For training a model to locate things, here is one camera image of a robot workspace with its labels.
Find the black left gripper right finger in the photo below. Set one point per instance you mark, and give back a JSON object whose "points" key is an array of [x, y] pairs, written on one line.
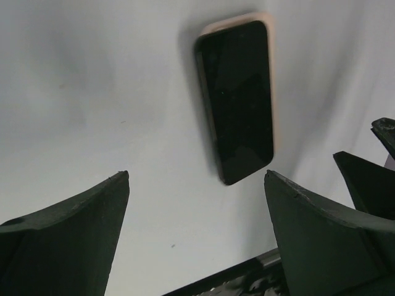
{"points": [[327, 248]]}

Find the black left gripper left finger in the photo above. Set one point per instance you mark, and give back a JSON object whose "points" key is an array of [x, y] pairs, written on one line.
{"points": [[67, 248]]}

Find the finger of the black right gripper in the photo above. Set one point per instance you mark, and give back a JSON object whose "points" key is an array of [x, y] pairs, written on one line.
{"points": [[371, 186], [383, 129]]}

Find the pink phone case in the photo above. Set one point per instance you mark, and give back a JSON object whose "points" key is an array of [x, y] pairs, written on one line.
{"points": [[271, 61]]}

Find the black table front rail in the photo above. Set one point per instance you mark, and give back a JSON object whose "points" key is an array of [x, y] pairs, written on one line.
{"points": [[261, 275]]}

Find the blue smartphone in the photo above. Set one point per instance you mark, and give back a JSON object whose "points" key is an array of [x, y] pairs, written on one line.
{"points": [[239, 101]]}

